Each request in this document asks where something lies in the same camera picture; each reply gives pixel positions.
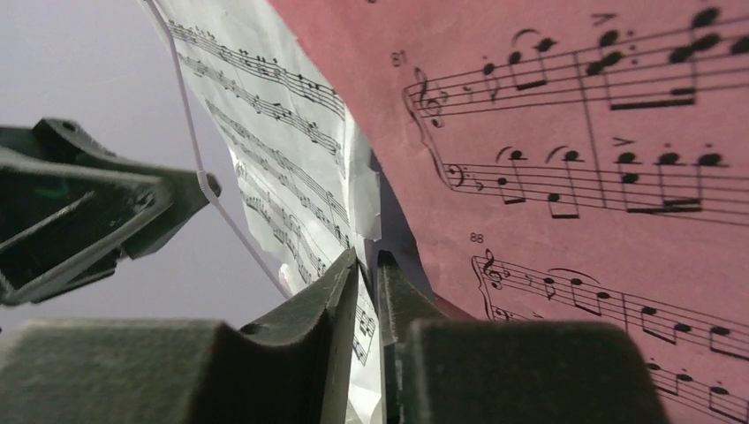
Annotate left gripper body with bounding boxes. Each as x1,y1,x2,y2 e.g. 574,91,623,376
1,118,222,307

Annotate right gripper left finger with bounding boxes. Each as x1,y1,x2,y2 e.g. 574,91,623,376
1,250,359,423

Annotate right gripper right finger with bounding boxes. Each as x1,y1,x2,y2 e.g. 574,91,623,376
377,251,669,423

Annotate white sheet music page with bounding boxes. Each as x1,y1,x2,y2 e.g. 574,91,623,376
146,1,386,423

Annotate pink sheet music page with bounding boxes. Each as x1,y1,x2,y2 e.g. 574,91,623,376
272,1,748,423

